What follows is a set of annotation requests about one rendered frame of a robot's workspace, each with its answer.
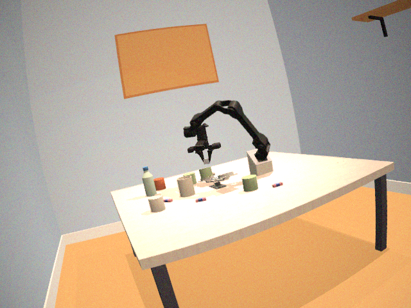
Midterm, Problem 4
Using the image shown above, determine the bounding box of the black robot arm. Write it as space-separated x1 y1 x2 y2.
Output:
183 100 270 162

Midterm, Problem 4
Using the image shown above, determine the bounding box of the orange cylinder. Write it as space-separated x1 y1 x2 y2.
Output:
154 177 166 191

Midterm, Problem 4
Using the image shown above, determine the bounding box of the beige cup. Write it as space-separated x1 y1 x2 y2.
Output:
148 195 166 213

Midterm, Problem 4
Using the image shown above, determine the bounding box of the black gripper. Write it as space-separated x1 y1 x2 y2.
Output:
188 135 221 162

